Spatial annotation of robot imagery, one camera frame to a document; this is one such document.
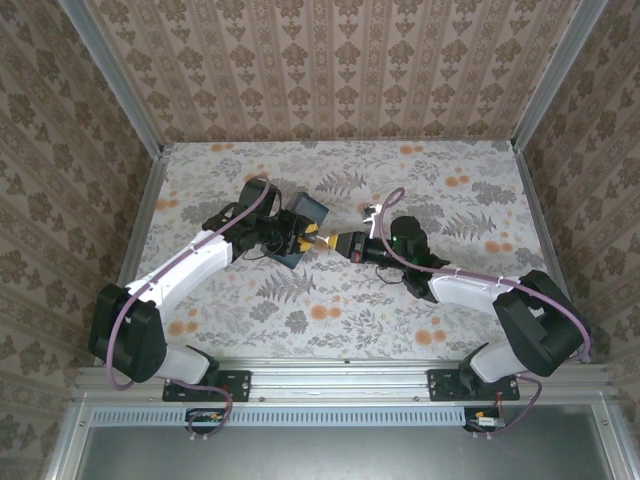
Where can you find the aluminium side rail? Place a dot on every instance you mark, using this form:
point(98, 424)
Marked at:
point(535, 200)
point(152, 200)

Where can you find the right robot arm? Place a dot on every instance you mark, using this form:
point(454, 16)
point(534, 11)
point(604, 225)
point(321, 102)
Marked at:
point(465, 290)

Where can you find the small black padlock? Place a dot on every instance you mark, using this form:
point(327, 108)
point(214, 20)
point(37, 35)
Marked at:
point(319, 240)

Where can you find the starry night print box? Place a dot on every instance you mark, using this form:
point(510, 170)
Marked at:
point(310, 207)

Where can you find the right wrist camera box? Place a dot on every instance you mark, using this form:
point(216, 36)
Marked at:
point(371, 215)

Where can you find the grey metal sheet panel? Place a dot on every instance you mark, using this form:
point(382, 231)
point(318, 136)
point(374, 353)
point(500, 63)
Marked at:
point(340, 455)

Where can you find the floral patterned table cover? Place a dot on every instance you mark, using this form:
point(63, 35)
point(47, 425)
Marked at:
point(340, 310)

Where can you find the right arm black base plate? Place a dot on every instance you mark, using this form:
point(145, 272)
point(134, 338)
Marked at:
point(445, 385)

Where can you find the horizontal aluminium frame rail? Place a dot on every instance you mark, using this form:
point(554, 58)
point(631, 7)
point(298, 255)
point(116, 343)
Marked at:
point(340, 380)

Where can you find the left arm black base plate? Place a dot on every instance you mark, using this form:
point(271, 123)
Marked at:
point(235, 385)

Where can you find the aluminium upright post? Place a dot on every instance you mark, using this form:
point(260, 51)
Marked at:
point(114, 75)
point(556, 75)

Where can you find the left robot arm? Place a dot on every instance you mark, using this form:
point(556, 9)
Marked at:
point(190, 260)

